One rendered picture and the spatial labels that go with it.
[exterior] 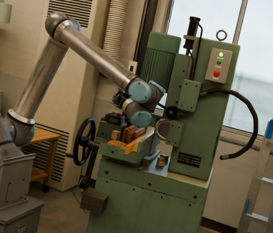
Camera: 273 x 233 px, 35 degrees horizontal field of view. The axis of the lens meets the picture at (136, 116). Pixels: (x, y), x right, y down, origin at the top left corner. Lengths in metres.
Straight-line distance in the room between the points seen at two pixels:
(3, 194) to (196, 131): 1.00
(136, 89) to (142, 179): 0.59
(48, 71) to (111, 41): 1.60
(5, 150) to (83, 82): 1.77
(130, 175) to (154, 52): 0.66
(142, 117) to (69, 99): 1.90
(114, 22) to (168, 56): 1.52
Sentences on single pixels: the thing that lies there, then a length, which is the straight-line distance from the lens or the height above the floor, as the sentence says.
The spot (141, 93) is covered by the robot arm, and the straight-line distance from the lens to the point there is 1.81.
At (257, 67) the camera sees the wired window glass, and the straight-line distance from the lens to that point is 3.64.
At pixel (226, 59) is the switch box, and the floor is 1.44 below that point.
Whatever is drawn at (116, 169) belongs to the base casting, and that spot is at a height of 0.77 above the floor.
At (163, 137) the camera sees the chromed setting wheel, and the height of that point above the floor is 0.98.
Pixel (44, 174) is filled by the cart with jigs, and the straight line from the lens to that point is 3.79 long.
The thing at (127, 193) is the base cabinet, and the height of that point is 0.66.
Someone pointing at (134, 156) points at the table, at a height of 0.87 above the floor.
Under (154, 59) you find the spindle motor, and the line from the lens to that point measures 2.27.
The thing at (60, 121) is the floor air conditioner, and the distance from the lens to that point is 3.86.
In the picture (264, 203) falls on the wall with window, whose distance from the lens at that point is 3.70.
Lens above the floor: 1.43
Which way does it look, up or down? 10 degrees down
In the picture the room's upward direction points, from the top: 12 degrees clockwise
